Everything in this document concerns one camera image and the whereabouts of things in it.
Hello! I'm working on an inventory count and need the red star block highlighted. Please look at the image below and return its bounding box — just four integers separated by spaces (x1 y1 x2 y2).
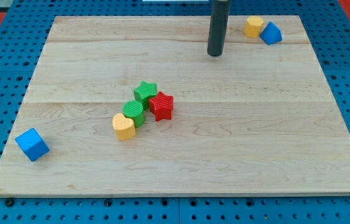
149 91 174 121

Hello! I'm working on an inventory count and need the green star block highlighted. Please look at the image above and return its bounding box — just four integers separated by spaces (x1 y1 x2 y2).
133 81 157 110

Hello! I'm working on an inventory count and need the green cylinder block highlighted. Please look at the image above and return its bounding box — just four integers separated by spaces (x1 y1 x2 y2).
122 100 145 128

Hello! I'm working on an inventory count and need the yellow heart block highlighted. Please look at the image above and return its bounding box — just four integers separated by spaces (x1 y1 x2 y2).
112 113 136 141

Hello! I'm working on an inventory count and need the light wooden board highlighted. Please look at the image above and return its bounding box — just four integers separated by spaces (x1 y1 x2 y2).
0 16 350 198

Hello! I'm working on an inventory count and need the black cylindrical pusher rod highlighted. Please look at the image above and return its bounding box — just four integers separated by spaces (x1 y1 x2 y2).
207 0 231 57

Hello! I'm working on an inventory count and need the yellow hexagon block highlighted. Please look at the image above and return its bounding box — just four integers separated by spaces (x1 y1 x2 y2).
244 16 264 38

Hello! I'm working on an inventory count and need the blue triangle block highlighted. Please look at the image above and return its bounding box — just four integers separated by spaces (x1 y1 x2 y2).
260 22 283 45

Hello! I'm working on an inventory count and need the blue cube block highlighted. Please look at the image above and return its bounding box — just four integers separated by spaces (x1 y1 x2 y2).
15 128 50 162

